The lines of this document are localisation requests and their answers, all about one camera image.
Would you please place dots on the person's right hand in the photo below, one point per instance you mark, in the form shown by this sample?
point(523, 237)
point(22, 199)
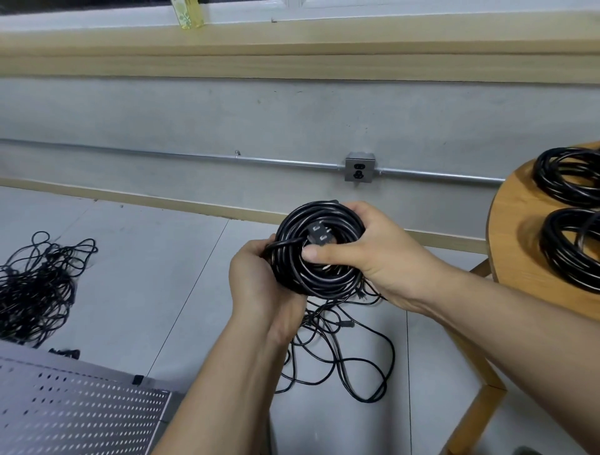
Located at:
point(389, 258)

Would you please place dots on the person's left hand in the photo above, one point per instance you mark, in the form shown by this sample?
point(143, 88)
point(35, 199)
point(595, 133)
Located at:
point(255, 286)

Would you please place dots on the person's right thumb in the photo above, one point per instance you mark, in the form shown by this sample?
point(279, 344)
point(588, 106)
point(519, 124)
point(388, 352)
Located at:
point(333, 254)

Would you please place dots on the person's left thumb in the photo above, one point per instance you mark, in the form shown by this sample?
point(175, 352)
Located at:
point(261, 247)

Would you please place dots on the person's right forearm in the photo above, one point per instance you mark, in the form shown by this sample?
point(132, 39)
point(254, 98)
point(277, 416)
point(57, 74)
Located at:
point(506, 337)

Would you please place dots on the person's left forearm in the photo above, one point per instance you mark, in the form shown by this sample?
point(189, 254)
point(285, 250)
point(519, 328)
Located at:
point(225, 398)

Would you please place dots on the wooden baseboard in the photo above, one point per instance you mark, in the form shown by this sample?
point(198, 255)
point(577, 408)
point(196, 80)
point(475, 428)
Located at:
point(187, 205)

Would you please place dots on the metal conduit pipe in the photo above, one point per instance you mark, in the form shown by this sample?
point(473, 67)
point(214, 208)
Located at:
point(281, 161)

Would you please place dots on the grey metal socket box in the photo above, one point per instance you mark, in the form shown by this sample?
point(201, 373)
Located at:
point(360, 167)

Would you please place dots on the round wooden table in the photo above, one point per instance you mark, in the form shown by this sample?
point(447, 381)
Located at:
point(515, 234)

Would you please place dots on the wooden window ledge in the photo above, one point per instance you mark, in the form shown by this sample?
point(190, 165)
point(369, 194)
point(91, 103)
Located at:
point(300, 56)

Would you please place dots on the yellow transparent bottle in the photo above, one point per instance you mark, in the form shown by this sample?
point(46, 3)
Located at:
point(188, 14)

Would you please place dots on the grey perforated metal panel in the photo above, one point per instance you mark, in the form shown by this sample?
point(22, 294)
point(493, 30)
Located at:
point(70, 408)

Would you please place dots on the white window frame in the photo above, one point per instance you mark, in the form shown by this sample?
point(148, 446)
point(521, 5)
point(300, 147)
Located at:
point(375, 8)

